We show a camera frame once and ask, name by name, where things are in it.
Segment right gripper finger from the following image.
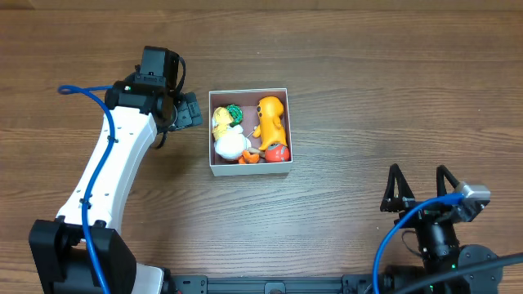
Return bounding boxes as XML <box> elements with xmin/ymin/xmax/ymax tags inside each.
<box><xmin>380</xmin><ymin>164</ymin><xmax>416</xmax><ymax>212</ymax></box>
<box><xmin>436</xmin><ymin>165</ymin><xmax>460</xmax><ymax>197</ymax></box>

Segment green round plastic toy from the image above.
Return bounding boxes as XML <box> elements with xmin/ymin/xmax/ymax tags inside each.
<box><xmin>226</xmin><ymin>104</ymin><xmax>244</xmax><ymax>127</ymax></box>

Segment white plush duck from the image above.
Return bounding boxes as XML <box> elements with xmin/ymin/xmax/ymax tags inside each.
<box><xmin>212</xmin><ymin>107</ymin><xmax>260</xmax><ymax>164</ymax></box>

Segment orange dinosaur toy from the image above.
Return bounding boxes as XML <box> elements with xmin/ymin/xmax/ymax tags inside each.
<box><xmin>253</xmin><ymin>96</ymin><xmax>288</xmax><ymax>151</ymax></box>

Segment red ball toy with eye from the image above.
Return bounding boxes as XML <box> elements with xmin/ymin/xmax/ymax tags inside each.
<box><xmin>264</xmin><ymin>143</ymin><xmax>290</xmax><ymax>163</ymax></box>

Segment white rattle drum toy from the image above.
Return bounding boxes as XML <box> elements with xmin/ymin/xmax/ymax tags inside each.
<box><xmin>246</xmin><ymin>127</ymin><xmax>265</xmax><ymax>158</ymax></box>

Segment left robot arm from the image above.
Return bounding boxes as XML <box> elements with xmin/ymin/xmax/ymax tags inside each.
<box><xmin>29</xmin><ymin>47</ymin><xmax>203</xmax><ymax>293</ymax></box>

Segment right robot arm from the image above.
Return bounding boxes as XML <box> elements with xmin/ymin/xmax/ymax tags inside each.
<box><xmin>372</xmin><ymin>164</ymin><xmax>504</xmax><ymax>293</ymax></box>

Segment white box with pink interior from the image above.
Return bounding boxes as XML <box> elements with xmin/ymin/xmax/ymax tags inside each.
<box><xmin>208</xmin><ymin>88</ymin><xmax>293</xmax><ymax>176</ymax></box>

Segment right blue cable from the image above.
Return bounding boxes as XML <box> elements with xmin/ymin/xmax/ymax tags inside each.
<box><xmin>371</xmin><ymin>192</ymin><xmax>466</xmax><ymax>294</ymax></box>

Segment thick black cable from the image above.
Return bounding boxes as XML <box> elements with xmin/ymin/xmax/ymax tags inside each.
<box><xmin>398</xmin><ymin>252</ymin><xmax>523</xmax><ymax>294</ymax></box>

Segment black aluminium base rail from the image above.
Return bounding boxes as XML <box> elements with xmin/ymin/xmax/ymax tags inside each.
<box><xmin>172</xmin><ymin>274</ymin><xmax>373</xmax><ymax>294</ymax></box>

